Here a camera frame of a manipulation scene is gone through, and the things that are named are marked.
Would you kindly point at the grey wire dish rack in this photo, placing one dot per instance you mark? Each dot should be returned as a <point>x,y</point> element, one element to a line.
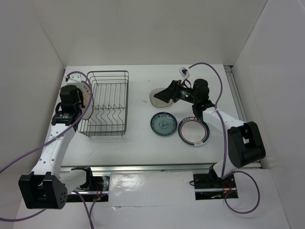
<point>109,107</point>

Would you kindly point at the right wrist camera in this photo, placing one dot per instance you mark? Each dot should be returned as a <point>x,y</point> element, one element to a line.
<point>184,73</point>

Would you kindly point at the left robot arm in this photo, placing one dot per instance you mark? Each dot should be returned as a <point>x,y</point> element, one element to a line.
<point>44,187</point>

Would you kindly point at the white plate teal red rim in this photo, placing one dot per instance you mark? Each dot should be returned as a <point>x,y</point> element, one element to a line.
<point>193,132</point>

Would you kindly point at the blue floral plate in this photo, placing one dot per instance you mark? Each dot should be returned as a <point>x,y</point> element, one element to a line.
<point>163,124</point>

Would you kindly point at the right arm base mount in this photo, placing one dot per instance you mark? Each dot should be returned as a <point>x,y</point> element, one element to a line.
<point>208,186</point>

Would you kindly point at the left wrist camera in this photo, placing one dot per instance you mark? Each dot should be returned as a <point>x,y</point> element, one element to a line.
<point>74,78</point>

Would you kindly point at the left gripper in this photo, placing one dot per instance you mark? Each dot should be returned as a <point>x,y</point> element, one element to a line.
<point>80,95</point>

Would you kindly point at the orange sunburst plate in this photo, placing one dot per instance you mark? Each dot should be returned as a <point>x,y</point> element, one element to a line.
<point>88,109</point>

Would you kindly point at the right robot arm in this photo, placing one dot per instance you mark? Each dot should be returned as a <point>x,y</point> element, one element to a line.
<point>243,144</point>

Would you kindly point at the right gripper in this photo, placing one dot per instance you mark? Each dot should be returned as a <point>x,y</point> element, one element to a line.
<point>170,92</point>

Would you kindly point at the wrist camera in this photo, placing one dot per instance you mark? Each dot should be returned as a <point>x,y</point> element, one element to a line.
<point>74,78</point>
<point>184,73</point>

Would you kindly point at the clear glass plate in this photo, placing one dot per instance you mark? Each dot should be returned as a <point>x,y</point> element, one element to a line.
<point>157,102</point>

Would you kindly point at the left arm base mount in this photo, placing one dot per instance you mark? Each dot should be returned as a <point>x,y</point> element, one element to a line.
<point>91,185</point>

